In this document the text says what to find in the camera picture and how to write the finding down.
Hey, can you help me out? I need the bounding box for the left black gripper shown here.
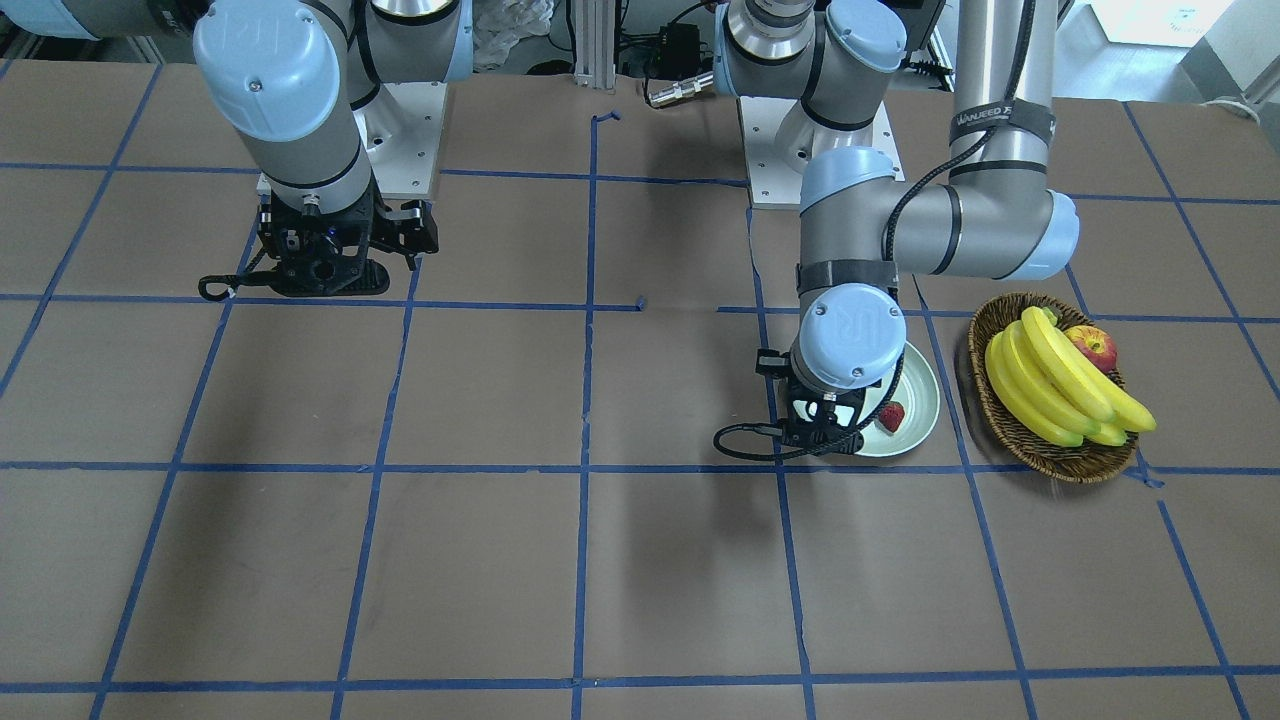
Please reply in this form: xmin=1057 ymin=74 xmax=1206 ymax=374
xmin=755 ymin=348 xmax=867 ymax=456

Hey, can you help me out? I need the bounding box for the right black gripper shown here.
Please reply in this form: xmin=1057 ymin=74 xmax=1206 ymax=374
xmin=255 ymin=183 xmax=440 ymax=297

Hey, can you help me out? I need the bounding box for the strawberry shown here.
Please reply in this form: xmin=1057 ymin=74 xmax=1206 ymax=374
xmin=876 ymin=400 xmax=906 ymax=434

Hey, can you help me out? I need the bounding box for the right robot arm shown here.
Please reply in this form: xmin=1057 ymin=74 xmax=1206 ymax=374
xmin=3 ymin=1 xmax=474 ymax=302

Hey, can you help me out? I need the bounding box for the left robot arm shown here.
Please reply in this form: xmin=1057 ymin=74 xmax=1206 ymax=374
xmin=714 ymin=1 xmax=1080 ymax=462

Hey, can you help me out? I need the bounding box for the light green plate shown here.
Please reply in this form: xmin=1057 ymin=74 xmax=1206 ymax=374
xmin=858 ymin=342 xmax=941 ymax=457

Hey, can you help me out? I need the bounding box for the yellow banana bunch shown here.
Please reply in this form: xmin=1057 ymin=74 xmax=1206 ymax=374
xmin=986 ymin=306 xmax=1157 ymax=448

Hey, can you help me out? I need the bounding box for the red yellow apple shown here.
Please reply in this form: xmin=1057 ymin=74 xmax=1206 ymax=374
xmin=1064 ymin=324 xmax=1117 ymax=373

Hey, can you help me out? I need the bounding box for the woven wicker basket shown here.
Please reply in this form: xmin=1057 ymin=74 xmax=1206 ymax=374
xmin=961 ymin=292 xmax=1139 ymax=484

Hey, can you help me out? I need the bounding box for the aluminium frame post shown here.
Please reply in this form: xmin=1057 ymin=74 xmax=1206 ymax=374
xmin=566 ymin=1 xmax=621 ymax=94

